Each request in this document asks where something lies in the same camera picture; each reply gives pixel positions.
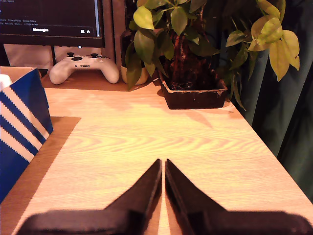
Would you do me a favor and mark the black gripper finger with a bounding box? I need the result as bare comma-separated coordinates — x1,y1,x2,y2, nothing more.
105,158,163,235
165,158,227,235

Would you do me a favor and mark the blue Adidas shoebox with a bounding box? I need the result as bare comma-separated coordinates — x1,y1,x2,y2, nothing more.
0,66,54,204

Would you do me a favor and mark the leafy plant in dark pot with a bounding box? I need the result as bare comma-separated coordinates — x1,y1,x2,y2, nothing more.
126,0,245,111

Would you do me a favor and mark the small white round pot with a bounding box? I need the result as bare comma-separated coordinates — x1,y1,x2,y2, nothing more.
121,64,149,86

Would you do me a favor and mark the dark teal curtain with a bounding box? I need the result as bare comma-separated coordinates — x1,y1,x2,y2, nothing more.
215,0,313,204

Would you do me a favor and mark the white game controller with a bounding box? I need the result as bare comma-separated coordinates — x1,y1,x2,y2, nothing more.
49,52,120,85

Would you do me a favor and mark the pale-leaved trailing plant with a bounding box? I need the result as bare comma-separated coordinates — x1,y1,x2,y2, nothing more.
224,0,301,82

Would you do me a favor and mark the large black Huawei monitor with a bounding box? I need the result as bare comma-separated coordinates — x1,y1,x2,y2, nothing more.
0,0,106,67

